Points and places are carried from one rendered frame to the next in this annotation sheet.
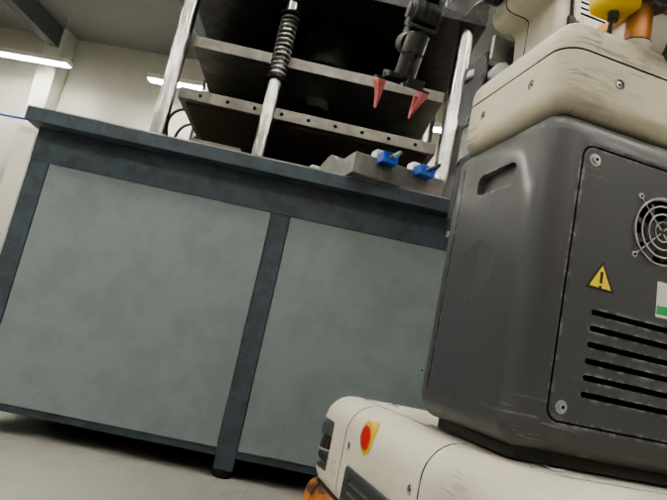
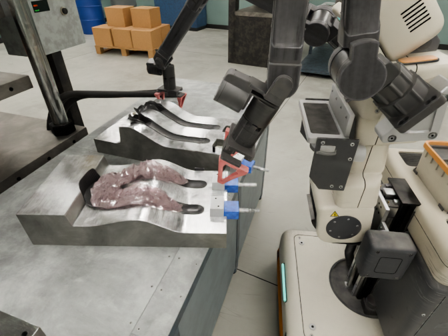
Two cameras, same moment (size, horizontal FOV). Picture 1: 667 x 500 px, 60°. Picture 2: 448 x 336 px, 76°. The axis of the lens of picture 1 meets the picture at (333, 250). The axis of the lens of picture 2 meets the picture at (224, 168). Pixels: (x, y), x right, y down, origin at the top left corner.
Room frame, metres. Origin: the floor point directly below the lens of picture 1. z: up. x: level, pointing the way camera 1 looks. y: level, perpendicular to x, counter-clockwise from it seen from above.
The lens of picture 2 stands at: (1.24, 0.45, 1.40)
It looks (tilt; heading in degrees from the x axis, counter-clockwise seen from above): 36 degrees down; 291
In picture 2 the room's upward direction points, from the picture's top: straight up
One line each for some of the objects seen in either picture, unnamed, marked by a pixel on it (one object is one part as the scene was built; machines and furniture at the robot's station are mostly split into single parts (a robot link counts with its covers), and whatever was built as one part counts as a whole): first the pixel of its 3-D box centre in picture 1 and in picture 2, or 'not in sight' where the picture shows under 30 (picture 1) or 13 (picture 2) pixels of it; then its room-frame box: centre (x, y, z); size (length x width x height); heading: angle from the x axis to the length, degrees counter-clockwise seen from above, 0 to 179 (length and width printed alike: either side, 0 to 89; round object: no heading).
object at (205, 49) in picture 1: (317, 102); not in sight; (2.70, 0.23, 1.51); 1.10 x 0.70 x 0.05; 92
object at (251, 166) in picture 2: not in sight; (250, 166); (1.44, -0.34, 0.83); 0.13 x 0.05 x 0.05; 178
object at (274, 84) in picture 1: (259, 147); not in sight; (2.30, 0.38, 1.10); 0.05 x 0.05 x 1.30
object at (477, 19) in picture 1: (328, 53); not in sight; (2.64, 0.23, 1.75); 1.30 x 0.84 x 0.61; 92
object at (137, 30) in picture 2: not in sight; (133, 29); (4.88, -4.43, 0.37); 1.20 x 0.82 x 0.74; 3
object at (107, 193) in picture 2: not in sight; (138, 183); (1.68, -0.05, 0.90); 0.26 x 0.18 x 0.08; 19
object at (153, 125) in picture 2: not in sight; (170, 121); (1.77, -0.39, 0.92); 0.35 x 0.16 x 0.09; 2
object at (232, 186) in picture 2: (426, 171); (234, 185); (1.45, -0.19, 0.85); 0.13 x 0.05 x 0.05; 19
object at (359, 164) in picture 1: (362, 184); (139, 197); (1.69, -0.05, 0.85); 0.50 x 0.26 x 0.11; 19
